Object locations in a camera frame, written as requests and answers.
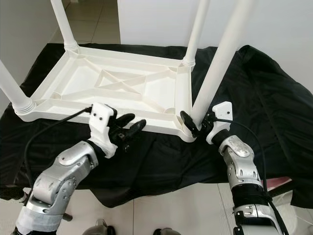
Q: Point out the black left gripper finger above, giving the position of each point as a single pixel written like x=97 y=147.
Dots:
x=135 y=129
x=123 y=120

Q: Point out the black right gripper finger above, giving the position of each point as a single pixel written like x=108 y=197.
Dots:
x=189 y=122

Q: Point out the white plastic table top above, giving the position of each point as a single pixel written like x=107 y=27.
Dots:
x=78 y=78

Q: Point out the white plastic table leg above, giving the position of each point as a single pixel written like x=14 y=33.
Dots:
x=63 y=24
x=12 y=88
x=195 y=32
x=222 y=58

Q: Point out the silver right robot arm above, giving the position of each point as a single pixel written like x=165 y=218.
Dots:
x=242 y=166

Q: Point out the black cloth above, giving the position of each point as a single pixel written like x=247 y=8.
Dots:
x=264 y=147

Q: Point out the grey robot left foot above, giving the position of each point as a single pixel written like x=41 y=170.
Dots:
x=102 y=228

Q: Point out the grey robot foot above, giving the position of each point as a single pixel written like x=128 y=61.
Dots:
x=102 y=228
x=166 y=232

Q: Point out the pink plastic seat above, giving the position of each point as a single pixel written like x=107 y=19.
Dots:
x=281 y=182

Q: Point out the grey robot right foot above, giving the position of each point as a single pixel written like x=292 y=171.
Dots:
x=166 y=232

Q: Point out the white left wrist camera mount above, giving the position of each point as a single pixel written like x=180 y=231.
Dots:
x=102 y=120

